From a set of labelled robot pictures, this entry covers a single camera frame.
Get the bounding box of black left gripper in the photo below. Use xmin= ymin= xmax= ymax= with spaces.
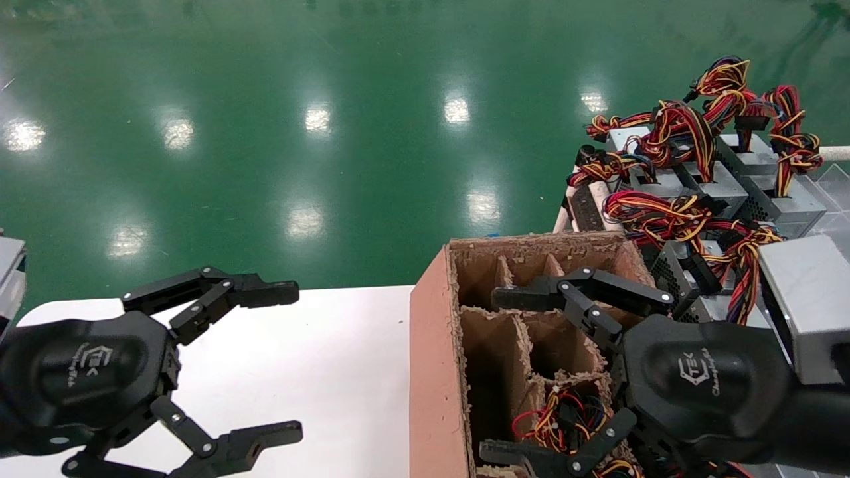
xmin=0 ymin=311 xmax=304 ymax=478

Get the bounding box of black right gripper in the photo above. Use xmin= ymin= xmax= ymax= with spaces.
xmin=491 ymin=266 xmax=798 ymax=465

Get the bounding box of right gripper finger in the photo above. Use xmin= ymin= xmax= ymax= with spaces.
xmin=478 ymin=406 xmax=638 ymax=478

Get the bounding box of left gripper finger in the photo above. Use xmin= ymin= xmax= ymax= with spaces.
xmin=122 ymin=266 xmax=300 ymax=346

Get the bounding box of black roller track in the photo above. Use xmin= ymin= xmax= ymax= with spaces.
xmin=570 ymin=185 xmax=606 ymax=232

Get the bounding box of brown cardboard box with dividers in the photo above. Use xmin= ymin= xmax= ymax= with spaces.
xmin=410 ymin=230 xmax=665 ymax=478

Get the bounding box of clear plastic grid tray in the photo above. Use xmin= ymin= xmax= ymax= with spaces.
xmin=790 ymin=163 xmax=850 ymax=250

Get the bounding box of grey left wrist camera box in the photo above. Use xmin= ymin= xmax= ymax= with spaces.
xmin=0 ymin=236 xmax=27 ymax=333

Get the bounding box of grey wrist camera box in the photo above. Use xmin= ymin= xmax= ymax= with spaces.
xmin=0 ymin=236 xmax=27 ymax=333
xmin=759 ymin=234 xmax=850 ymax=386

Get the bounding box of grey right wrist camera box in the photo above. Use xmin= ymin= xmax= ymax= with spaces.
xmin=759 ymin=234 xmax=850 ymax=386

